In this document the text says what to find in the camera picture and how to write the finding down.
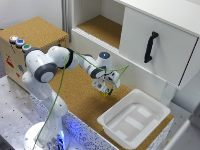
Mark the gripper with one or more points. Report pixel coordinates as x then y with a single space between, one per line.
107 80

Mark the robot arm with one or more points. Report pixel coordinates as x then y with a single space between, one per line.
40 66

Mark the yellow block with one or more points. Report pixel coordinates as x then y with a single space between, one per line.
105 94

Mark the white cabinet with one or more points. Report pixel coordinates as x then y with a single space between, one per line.
100 46

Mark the white plastic box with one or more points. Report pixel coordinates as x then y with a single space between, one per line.
133 121

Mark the white sliding door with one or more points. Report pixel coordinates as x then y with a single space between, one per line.
166 53

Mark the green button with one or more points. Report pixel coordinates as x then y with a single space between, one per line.
26 47

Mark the blue button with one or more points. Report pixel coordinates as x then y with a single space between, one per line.
20 42

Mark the red button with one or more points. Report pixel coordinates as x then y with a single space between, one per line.
13 38

